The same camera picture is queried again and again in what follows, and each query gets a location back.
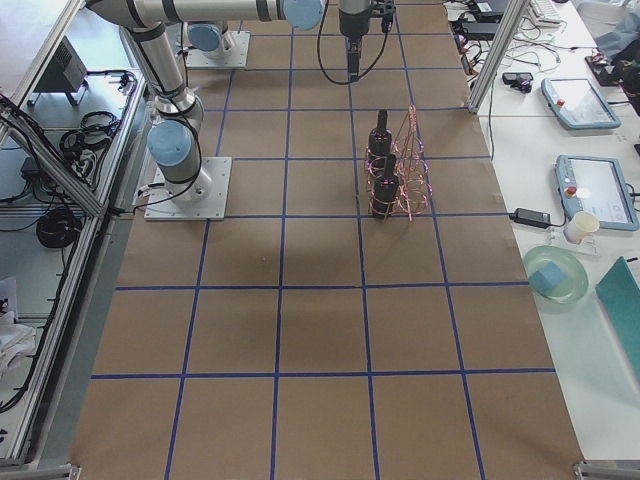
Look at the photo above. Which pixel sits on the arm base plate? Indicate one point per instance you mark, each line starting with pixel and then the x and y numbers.
pixel 237 59
pixel 205 199

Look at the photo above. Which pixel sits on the teach pendant far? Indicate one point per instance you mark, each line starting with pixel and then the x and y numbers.
pixel 578 104

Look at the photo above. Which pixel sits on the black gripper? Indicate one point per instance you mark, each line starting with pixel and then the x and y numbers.
pixel 353 25

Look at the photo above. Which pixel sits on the blue sponge block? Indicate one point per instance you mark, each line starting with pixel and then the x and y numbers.
pixel 550 280

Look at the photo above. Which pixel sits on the black power adapter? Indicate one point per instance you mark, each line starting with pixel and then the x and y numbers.
pixel 529 217

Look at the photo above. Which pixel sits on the copper wire wine basket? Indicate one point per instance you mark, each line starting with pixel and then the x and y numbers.
pixel 414 193

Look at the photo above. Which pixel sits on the green glass bowl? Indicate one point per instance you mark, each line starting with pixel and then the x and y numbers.
pixel 540 255

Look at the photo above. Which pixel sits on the dark wine bottle front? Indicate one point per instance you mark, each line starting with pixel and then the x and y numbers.
pixel 385 189

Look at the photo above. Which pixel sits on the dark wine bottle rear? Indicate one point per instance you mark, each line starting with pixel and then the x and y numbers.
pixel 379 143

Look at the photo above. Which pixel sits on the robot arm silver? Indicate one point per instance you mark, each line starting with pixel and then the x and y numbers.
pixel 144 22
pixel 213 40

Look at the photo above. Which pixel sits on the black control box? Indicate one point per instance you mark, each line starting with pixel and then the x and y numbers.
pixel 65 73

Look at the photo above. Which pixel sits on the white paper cup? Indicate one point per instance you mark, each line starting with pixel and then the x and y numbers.
pixel 581 225

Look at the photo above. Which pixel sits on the teach pendant near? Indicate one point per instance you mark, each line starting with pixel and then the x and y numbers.
pixel 596 185

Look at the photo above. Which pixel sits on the dark wine bottle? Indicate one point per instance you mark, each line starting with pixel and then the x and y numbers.
pixel 379 143
pixel 385 189

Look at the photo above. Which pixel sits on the teal folder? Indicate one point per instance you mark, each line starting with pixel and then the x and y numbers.
pixel 618 291

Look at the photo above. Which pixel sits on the teach pendant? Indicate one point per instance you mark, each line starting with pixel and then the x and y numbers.
pixel 596 185
pixel 578 104

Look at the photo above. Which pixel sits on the aluminium frame post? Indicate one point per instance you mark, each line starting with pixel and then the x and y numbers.
pixel 502 39

